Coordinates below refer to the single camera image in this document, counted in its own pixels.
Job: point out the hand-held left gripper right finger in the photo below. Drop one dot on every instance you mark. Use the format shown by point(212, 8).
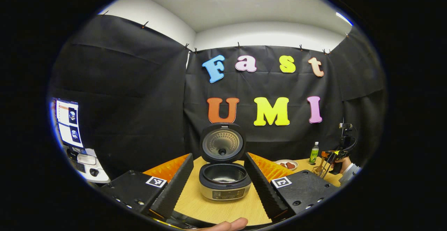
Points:
point(265, 189)

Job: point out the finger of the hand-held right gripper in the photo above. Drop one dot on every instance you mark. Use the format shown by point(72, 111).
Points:
point(331, 163)
point(324, 164)

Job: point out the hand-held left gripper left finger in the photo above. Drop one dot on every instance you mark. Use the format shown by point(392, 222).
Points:
point(174, 187)

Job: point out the wooden spoon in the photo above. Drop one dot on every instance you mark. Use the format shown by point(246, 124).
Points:
point(318, 170)

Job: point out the small white rice portion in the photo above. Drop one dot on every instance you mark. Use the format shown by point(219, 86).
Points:
point(225, 179)

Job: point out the dark grey rice cooker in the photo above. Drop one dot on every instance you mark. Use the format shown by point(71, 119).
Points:
point(223, 192)

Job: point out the green label drink bottle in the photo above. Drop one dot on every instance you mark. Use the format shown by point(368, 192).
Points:
point(314, 154)

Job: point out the white round plate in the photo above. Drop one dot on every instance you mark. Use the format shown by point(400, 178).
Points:
point(277, 164)

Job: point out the white side desk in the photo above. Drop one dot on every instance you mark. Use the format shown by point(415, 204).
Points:
point(103, 179)

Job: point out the black computer mouse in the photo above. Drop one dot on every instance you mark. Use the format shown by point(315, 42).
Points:
point(94, 172)

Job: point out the small white box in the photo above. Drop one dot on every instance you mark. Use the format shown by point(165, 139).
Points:
point(86, 159)

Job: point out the black backdrop cloth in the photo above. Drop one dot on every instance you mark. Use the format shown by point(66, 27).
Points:
point(132, 102)

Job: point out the black keyboard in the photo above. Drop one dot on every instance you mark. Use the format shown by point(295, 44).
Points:
point(78, 163)

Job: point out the computer monitor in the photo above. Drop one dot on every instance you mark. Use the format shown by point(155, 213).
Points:
point(68, 123)

